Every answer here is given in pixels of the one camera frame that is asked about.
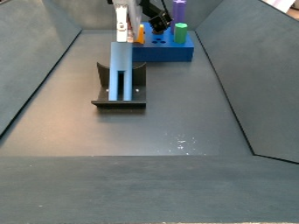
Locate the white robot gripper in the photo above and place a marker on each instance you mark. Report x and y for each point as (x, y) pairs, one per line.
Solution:
(128, 16)

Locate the light blue forked peg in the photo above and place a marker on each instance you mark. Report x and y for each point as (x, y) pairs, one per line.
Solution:
(120, 65)

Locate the dark blue peg board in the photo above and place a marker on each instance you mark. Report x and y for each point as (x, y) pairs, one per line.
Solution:
(160, 49)

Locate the black regrasp fixture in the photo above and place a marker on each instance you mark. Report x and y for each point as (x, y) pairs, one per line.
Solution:
(137, 102)

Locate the orange peg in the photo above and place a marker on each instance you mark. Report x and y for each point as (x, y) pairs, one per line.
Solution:
(140, 39)

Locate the purple star peg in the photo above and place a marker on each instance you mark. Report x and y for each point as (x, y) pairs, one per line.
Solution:
(177, 12)

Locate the green hexagon peg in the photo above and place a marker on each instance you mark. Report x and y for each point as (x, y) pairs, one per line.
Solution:
(180, 33)

